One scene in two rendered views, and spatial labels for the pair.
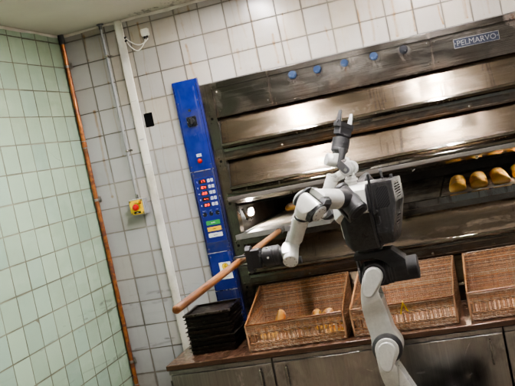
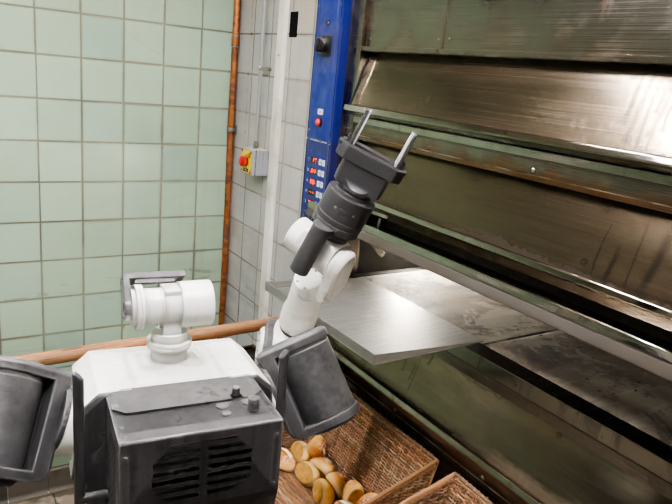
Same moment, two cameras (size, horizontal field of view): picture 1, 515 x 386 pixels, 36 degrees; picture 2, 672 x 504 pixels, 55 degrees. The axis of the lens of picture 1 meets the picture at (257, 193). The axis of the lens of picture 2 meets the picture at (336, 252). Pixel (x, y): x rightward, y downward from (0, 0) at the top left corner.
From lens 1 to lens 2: 3.43 m
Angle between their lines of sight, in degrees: 42
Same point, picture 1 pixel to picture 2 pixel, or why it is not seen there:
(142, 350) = not seen: hidden behind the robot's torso
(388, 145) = (620, 255)
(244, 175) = not seen: hidden behind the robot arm
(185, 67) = not seen: outside the picture
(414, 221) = (603, 472)
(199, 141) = (326, 86)
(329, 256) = (423, 407)
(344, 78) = (592, 28)
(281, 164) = (416, 186)
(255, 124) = (404, 85)
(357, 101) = (595, 103)
